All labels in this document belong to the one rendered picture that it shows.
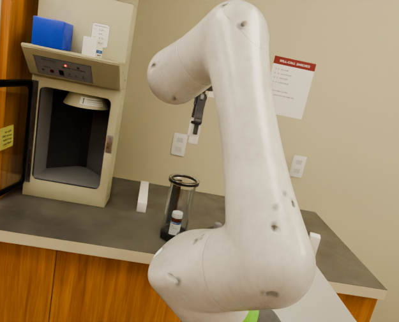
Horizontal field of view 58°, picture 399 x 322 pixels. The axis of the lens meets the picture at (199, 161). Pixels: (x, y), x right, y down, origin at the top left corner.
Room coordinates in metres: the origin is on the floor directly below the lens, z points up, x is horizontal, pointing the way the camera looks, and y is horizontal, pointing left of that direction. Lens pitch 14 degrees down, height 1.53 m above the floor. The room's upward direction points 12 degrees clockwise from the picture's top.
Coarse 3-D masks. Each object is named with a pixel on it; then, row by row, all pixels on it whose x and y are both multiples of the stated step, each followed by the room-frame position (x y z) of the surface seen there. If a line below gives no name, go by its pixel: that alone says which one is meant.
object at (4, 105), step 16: (0, 96) 1.10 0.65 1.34; (16, 96) 1.19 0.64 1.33; (0, 112) 1.11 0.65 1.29; (16, 112) 1.20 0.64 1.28; (0, 128) 1.11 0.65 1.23; (16, 128) 1.20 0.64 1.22; (0, 144) 1.12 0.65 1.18; (16, 144) 1.21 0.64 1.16; (0, 160) 1.13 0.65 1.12; (16, 160) 1.22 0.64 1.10; (0, 176) 1.13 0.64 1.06; (16, 176) 1.23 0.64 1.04
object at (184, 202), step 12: (180, 180) 1.24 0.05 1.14; (192, 180) 1.23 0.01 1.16; (180, 192) 1.16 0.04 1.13; (192, 192) 1.18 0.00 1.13; (168, 204) 1.18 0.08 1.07; (180, 204) 1.16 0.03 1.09; (192, 204) 1.20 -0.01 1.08; (168, 216) 1.17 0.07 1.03; (180, 216) 1.16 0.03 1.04; (168, 228) 1.16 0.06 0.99; (180, 228) 1.16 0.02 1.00
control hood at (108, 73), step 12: (24, 48) 1.20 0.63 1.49; (36, 48) 1.20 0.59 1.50; (48, 48) 1.20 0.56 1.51; (72, 60) 1.22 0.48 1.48; (84, 60) 1.22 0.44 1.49; (96, 60) 1.21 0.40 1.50; (108, 60) 1.22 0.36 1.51; (36, 72) 1.27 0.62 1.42; (96, 72) 1.25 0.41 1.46; (108, 72) 1.25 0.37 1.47; (120, 72) 1.26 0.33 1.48; (96, 84) 1.30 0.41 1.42; (108, 84) 1.29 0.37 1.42; (120, 84) 1.30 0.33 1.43
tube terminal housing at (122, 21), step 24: (48, 0) 1.31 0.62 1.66; (72, 0) 1.31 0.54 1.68; (96, 0) 1.32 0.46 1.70; (72, 24) 1.32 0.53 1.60; (120, 24) 1.33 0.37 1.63; (72, 48) 1.32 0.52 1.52; (120, 48) 1.33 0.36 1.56; (120, 96) 1.34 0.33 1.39; (120, 120) 1.43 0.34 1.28; (24, 192) 1.30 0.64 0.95; (48, 192) 1.31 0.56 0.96; (72, 192) 1.32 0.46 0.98; (96, 192) 1.33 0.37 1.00
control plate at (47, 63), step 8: (40, 56) 1.22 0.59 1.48; (40, 64) 1.24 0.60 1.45; (48, 64) 1.24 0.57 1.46; (56, 64) 1.24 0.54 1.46; (64, 64) 1.23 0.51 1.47; (72, 64) 1.23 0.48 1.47; (80, 64) 1.23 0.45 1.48; (40, 72) 1.27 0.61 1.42; (48, 72) 1.27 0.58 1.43; (56, 72) 1.27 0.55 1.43; (64, 72) 1.26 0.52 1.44; (72, 72) 1.26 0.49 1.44; (80, 72) 1.26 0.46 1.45; (88, 72) 1.25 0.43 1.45; (80, 80) 1.29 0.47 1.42; (88, 80) 1.28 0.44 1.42
